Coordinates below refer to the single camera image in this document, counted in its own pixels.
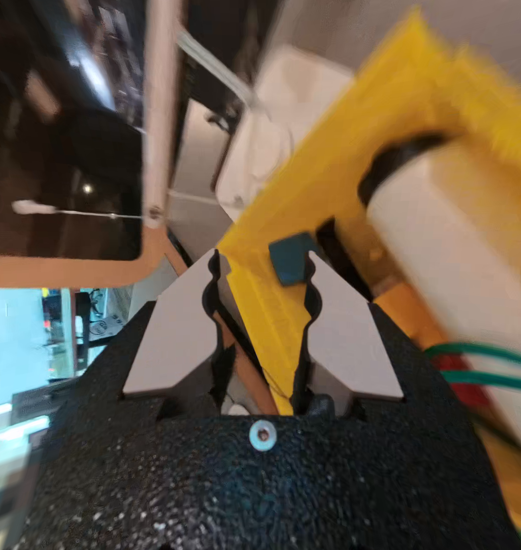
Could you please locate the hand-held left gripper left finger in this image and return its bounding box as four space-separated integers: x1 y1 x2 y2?
123 248 237 409

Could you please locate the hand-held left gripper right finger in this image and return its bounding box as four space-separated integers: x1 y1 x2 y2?
291 250 406 415

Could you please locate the blue sponge with black layer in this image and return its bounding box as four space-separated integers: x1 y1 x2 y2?
268 232 325 286

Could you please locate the green cable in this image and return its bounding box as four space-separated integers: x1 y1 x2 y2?
424 341 521 394

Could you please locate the yellow plastic bin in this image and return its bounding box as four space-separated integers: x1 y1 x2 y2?
217 6 521 550

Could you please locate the white cylindrical bottle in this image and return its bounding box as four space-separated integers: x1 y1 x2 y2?
357 133 521 456

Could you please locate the white mirror stand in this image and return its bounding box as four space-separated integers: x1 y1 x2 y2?
142 0 356 228

